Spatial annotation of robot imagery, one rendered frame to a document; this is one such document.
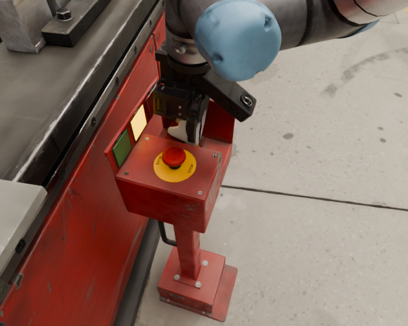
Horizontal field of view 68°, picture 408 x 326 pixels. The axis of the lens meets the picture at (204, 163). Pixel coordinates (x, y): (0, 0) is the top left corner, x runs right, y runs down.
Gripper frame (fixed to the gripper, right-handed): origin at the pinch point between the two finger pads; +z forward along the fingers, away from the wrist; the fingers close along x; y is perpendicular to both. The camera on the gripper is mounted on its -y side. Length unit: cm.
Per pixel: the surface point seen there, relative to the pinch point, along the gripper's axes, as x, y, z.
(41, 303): 34.6, 13.5, 6.4
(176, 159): 10.8, 0.3, -7.7
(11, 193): 31.5, 5.2, -26.5
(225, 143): -4.1, -5.2, 2.3
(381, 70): -161, -78, 67
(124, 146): 11.0, 9.3, -7.3
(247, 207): -33, -18, 72
